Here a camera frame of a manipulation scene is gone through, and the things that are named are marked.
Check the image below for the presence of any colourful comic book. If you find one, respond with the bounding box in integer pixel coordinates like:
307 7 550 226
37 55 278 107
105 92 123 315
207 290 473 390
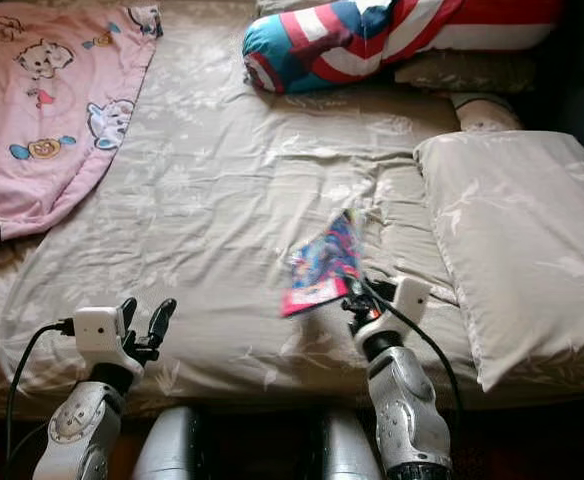
280 208 368 318

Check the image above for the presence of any large beige floral pillow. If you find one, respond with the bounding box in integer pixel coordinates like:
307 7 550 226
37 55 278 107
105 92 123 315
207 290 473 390
414 130 584 393

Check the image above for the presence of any grey left robot leg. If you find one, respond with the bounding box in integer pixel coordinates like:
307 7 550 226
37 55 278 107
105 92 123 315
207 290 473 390
132 405 213 480

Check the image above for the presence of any grey robot leg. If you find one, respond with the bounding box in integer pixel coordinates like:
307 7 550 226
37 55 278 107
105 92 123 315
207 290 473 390
132 405 213 480
317 408 383 480

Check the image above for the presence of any bed with beige floral sheet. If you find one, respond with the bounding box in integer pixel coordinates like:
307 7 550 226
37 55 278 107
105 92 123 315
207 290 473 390
0 0 584 416

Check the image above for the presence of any grey right robot leg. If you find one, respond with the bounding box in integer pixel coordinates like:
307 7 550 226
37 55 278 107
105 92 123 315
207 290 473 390
317 408 383 480

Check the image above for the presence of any small beige rolled pillow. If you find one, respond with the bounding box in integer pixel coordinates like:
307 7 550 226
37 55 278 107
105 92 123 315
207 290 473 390
452 92 525 134

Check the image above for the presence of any pink cartoon print blanket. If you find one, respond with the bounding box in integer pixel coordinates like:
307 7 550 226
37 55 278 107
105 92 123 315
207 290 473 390
0 0 163 251

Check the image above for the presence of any red white blue striped bolster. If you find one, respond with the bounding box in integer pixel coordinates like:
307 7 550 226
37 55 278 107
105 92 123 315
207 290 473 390
242 0 565 96

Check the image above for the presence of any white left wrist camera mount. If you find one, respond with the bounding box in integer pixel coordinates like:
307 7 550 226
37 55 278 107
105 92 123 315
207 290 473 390
74 305 130 366

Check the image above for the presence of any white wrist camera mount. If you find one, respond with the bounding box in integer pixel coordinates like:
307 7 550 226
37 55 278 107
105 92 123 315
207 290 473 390
74 305 130 366
354 275 433 346

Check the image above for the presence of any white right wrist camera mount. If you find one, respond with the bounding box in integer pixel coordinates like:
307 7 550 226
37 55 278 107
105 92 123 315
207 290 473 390
354 275 433 346

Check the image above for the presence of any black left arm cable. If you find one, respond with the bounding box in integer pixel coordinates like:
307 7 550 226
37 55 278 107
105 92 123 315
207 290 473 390
4 318 78 476

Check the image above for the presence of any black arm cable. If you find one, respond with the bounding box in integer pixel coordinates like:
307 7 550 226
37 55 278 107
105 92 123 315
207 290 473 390
4 318 78 476
362 280 466 421

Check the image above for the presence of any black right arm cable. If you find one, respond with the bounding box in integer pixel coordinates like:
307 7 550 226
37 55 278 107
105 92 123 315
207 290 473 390
362 280 466 421

